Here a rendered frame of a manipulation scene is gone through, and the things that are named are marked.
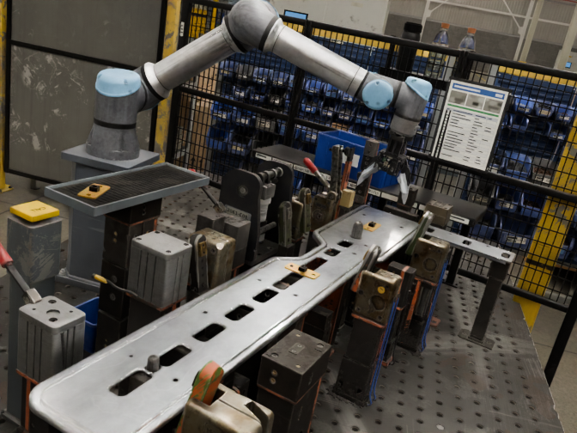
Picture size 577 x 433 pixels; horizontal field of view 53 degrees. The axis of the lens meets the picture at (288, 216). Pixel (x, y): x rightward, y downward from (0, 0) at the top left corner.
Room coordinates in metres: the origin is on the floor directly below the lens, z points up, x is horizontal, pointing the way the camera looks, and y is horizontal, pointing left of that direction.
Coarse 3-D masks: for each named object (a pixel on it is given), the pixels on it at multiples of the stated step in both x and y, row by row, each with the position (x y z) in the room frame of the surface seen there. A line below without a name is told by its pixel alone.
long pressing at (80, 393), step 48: (336, 240) 1.53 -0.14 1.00; (384, 240) 1.60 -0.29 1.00; (240, 288) 1.13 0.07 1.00; (288, 288) 1.17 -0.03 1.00; (336, 288) 1.23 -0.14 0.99; (144, 336) 0.88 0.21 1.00; (192, 336) 0.91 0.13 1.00; (240, 336) 0.94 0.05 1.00; (48, 384) 0.71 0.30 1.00; (96, 384) 0.73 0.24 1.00; (144, 384) 0.75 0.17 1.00; (96, 432) 0.63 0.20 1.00; (144, 432) 0.65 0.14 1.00
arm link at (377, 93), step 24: (240, 0) 1.63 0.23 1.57; (240, 24) 1.56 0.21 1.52; (264, 24) 1.54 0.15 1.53; (264, 48) 1.55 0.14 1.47; (288, 48) 1.54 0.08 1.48; (312, 48) 1.54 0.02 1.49; (312, 72) 1.55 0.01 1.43; (336, 72) 1.52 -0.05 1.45; (360, 72) 1.53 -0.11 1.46; (360, 96) 1.52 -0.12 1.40; (384, 96) 1.49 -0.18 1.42
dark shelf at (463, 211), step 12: (276, 144) 2.44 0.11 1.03; (252, 156) 2.27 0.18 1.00; (264, 156) 2.24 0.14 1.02; (276, 156) 2.23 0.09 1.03; (288, 156) 2.27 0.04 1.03; (300, 156) 2.30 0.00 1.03; (312, 156) 2.34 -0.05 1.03; (300, 168) 2.17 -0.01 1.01; (372, 192) 2.04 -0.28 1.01; (384, 192) 2.02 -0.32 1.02; (396, 192) 2.03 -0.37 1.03; (420, 192) 2.10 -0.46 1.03; (432, 192) 2.13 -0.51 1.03; (420, 204) 1.97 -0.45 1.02; (456, 204) 2.03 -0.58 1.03; (468, 204) 2.06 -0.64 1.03; (456, 216) 1.91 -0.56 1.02; (468, 216) 1.90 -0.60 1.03; (480, 216) 1.97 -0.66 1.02
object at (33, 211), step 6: (18, 204) 0.98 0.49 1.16; (24, 204) 0.98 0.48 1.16; (30, 204) 0.99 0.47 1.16; (36, 204) 0.99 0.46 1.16; (42, 204) 1.00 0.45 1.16; (12, 210) 0.96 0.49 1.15; (18, 210) 0.95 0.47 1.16; (24, 210) 0.95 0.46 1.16; (30, 210) 0.96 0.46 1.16; (36, 210) 0.96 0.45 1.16; (42, 210) 0.97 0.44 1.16; (48, 210) 0.97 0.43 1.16; (54, 210) 0.98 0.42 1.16; (24, 216) 0.94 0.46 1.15; (30, 216) 0.94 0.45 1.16; (36, 216) 0.94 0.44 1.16; (42, 216) 0.96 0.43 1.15; (48, 216) 0.97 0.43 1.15
